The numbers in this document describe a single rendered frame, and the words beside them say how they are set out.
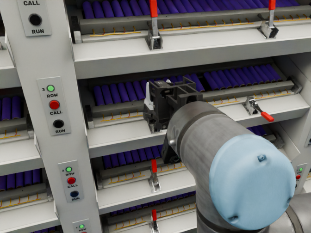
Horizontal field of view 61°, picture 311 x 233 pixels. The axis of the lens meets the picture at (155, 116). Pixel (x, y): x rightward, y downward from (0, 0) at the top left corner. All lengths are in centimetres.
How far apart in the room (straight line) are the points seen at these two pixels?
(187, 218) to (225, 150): 67
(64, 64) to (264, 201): 38
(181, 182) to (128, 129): 25
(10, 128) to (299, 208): 55
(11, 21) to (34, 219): 47
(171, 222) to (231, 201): 66
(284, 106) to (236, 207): 55
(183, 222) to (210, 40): 59
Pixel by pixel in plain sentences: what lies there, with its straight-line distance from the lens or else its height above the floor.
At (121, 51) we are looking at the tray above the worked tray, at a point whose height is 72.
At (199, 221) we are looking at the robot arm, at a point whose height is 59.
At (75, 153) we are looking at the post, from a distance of 61.
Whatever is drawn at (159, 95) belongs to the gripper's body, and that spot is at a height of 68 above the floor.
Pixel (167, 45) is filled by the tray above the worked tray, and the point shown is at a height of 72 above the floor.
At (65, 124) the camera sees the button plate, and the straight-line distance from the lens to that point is 56.
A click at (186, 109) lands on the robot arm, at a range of 38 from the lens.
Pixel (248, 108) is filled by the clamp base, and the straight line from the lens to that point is 74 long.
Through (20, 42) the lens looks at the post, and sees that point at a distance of 50.
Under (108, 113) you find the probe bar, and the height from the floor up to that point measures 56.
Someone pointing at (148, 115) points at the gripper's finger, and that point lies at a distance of 50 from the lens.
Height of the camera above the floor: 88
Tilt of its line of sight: 31 degrees down
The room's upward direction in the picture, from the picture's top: straight up
